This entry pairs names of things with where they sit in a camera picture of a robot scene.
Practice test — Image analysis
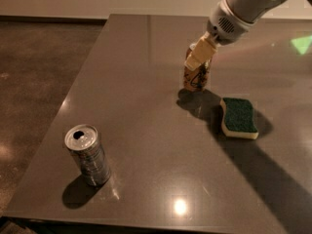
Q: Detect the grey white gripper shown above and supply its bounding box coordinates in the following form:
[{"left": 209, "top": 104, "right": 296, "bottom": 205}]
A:
[{"left": 184, "top": 0, "right": 254, "bottom": 71}]

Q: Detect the orange soda can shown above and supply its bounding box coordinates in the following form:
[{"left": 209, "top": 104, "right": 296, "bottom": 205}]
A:
[{"left": 183, "top": 59, "right": 212, "bottom": 92}]

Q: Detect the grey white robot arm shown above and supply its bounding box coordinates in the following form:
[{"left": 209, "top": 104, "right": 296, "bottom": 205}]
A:
[{"left": 185, "top": 0, "right": 311, "bottom": 71}]

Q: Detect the green and yellow sponge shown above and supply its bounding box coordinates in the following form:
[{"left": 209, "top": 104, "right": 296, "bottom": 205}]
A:
[{"left": 220, "top": 97, "right": 258, "bottom": 139}]

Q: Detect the silver drink can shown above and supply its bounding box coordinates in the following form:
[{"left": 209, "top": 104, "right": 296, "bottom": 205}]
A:
[{"left": 64, "top": 124, "right": 110, "bottom": 186}]

